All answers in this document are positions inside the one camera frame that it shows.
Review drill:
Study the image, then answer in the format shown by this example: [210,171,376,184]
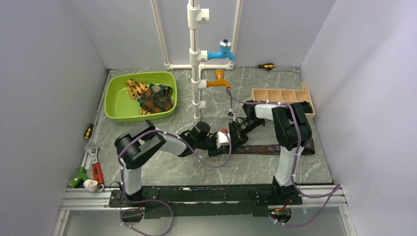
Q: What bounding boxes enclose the wooden compartment tray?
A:
[252,88,316,119]

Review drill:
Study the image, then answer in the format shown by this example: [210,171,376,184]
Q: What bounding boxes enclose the yellow black screwdriver back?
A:
[242,63,275,70]

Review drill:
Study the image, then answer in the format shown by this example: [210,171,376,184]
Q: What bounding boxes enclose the red handled pliers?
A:
[85,141,105,192]

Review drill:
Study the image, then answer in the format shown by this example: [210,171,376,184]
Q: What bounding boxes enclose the orange faucet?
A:
[206,69,231,89]

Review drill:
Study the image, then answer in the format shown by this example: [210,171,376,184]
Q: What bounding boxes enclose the blue faucet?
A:
[207,39,235,61]

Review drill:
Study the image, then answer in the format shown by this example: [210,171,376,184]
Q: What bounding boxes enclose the aluminium frame rail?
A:
[53,184,347,236]

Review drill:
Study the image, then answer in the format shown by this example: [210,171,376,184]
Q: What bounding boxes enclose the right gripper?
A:
[226,118,264,150]

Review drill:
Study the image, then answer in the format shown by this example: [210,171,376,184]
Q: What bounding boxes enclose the dark teal patterned tie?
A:
[137,82,174,115]

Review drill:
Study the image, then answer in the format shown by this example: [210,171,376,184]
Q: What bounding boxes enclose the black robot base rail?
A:
[109,184,302,219]

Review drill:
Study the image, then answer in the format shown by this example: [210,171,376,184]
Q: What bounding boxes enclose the black rolled tie in tray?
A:
[300,101,313,114]

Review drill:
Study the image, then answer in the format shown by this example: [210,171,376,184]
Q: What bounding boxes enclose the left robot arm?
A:
[114,120,233,207]

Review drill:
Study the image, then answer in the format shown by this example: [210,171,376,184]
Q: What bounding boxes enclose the white pvc pipe assembly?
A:
[150,0,242,123]

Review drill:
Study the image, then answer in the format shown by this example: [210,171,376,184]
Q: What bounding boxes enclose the white pipe fitting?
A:
[83,179,98,192]

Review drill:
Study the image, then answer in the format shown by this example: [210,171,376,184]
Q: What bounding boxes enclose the yellow black screwdriver left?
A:
[84,123,94,140]

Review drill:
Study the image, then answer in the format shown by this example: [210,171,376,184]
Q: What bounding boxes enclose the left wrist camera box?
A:
[216,131,230,148]

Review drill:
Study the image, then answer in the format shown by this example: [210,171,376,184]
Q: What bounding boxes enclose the yellow black screwdriver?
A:
[242,63,275,70]
[84,123,94,140]

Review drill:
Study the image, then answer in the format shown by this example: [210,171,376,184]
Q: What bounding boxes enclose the green plastic basin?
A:
[104,71,178,122]

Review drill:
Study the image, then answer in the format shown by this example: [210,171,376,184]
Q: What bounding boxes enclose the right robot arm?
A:
[229,101,312,204]

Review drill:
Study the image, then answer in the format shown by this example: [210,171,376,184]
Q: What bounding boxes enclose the dark brown floral tie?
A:
[232,138,316,155]

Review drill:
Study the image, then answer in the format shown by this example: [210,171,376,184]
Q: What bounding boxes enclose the silver wrench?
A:
[265,68,301,73]

